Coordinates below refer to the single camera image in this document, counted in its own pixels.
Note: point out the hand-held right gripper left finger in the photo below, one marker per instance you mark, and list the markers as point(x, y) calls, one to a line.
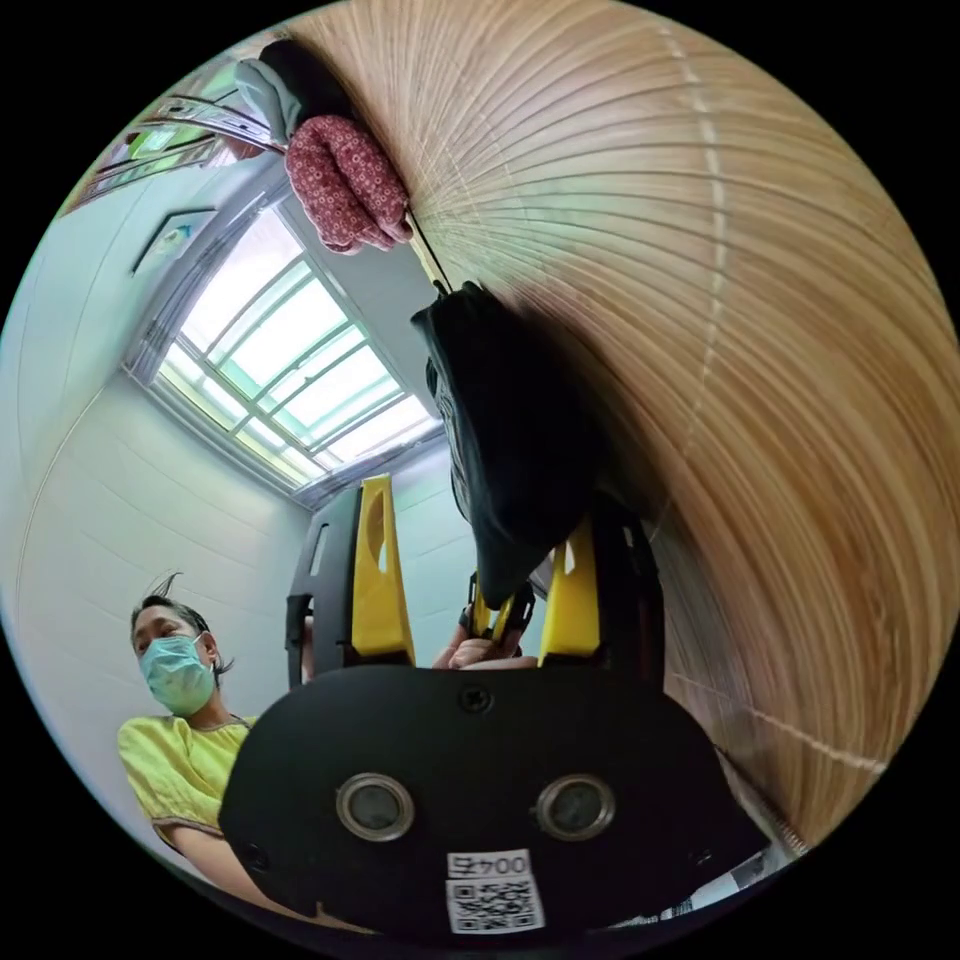
point(381, 577)

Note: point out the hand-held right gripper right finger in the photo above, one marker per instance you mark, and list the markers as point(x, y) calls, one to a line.
point(574, 615)

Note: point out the black pants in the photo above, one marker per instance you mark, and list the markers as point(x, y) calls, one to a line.
point(517, 420)

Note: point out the person's left hand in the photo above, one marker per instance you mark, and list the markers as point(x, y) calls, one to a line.
point(480, 652)

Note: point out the window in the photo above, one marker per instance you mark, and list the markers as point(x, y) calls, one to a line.
point(285, 352)

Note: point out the person's body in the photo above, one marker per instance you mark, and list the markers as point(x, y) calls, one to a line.
point(180, 765)

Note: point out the pile of clothes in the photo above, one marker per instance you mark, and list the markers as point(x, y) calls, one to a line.
point(337, 180)

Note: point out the framed wall picture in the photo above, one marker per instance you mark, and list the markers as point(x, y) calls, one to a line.
point(174, 238)

